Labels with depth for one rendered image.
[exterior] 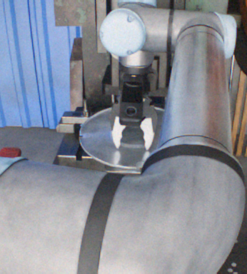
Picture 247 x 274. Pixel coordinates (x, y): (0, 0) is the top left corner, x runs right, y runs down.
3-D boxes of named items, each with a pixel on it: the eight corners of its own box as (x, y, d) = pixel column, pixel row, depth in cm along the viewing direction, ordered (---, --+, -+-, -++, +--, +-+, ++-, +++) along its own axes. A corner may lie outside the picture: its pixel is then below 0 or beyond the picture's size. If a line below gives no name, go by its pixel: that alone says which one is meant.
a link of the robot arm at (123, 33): (167, 13, 45) (173, 3, 54) (95, 11, 47) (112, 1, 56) (164, 63, 49) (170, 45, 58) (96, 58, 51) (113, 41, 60)
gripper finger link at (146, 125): (158, 136, 80) (150, 104, 75) (158, 150, 75) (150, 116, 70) (145, 138, 81) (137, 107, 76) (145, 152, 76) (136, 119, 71)
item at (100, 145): (76, 173, 70) (76, 170, 70) (81, 109, 94) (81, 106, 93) (203, 165, 72) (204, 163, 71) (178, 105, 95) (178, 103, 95)
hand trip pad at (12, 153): (19, 185, 80) (13, 163, 76) (-2, 184, 80) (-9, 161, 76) (27, 169, 86) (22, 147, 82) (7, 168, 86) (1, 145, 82)
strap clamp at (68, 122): (110, 134, 97) (108, 104, 92) (56, 132, 98) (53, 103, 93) (111, 124, 102) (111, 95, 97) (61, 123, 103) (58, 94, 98)
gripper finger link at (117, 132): (120, 138, 81) (130, 107, 76) (118, 150, 76) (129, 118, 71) (108, 134, 81) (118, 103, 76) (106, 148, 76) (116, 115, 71)
